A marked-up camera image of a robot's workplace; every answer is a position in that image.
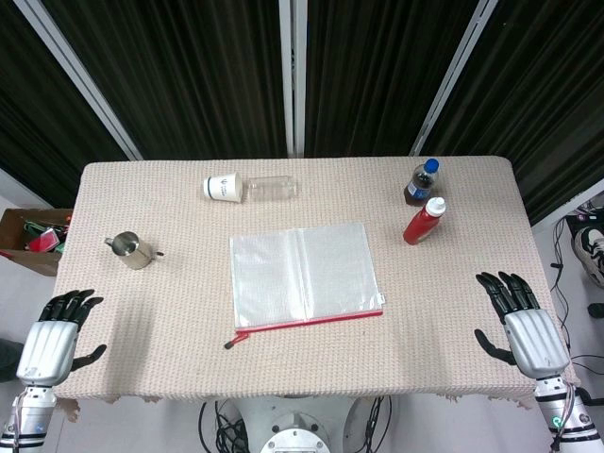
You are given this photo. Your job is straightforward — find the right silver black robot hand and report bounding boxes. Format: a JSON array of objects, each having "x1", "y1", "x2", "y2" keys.
[{"x1": 474, "y1": 271, "x2": 572, "y2": 379}]

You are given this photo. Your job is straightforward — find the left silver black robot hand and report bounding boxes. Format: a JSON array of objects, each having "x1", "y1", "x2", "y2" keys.
[{"x1": 15, "y1": 288, "x2": 109, "y2": 389}]

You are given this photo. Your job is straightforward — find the clear zip pouch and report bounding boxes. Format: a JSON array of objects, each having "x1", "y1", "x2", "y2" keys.
[{"x1": 224, "y1": 222, "x2": 386, "y2": 350}]

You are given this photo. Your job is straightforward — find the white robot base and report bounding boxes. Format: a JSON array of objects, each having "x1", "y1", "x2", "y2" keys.
[{"x1": 235, "y1": 395, "x2": 360, "y2": 453}]

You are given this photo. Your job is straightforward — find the brown cardboard box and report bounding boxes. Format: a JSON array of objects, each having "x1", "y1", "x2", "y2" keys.
[{"x1": 0, "y1": 208, "x2": 75, "y2": 277}]

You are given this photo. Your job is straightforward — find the red item in box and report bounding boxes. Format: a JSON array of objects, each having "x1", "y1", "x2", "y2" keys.
[{"x1": 27, "y1": 227, "x2": 60, "y2": 252}]

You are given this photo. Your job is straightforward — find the black white sneaker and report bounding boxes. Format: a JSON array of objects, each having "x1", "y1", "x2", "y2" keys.
[{"x1": 572, "y1": 225, "x2": 604, "y2": 289}]

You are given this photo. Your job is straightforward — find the small steel pitcher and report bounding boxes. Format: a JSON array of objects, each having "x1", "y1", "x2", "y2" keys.
[{"x1": 103, "y1": 230, "x2": 166, "y2": 272}]

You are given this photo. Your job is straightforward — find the beige woven tablecloth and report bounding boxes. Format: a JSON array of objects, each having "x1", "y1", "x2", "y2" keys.
[{"x1": 51, "y1": 156, "x2": 579, "y2": 422}]

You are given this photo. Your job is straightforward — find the red sauce bottle white cap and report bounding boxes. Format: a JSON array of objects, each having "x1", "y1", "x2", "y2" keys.
[{"x1": 402, "y1": 196, "x2": 447, "y2": 246}]

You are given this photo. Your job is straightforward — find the cola bottle blue cap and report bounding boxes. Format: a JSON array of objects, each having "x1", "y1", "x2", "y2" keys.
[{"x1": 403, "y1": 158, "x2": 441, "y2": 209}]

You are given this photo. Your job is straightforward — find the white paper cup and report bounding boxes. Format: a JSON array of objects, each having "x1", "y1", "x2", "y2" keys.
[{"x1": 202, "y1": 172, "x2": 244, "y2": 205}]

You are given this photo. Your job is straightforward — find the clear plastic jar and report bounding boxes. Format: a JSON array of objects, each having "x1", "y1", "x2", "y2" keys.
[{"x1": 245, "y1": 175, "x2": 300, "y2": 203}]

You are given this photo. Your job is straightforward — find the black pleated curtain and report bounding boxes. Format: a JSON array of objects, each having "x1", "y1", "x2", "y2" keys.
[{"x1": 0, "y1": 0, "x2": 604, "y2": 227}]

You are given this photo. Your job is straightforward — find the black cables on floor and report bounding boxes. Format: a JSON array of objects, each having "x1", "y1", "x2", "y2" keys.
[{"x1": 549, "y1": 202, "x2": 604, "y2": 374}]

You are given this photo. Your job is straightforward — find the black cable bundle under table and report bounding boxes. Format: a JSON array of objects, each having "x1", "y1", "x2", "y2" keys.
[{"x1": 197, "y1": 398, "x2": 251, "y2": 453}]

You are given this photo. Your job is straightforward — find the silver aluminium frame post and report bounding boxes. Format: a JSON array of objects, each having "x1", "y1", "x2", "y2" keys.
[
  {"x1": 277, "y1": 0, "x2": 309, "y2": 159},
  {"x1": 11, "y1": 0, "x2": 143, "y2": 161},
  {"x1": 408, "y1": 0, "x2": 501, "y2": 158}
]

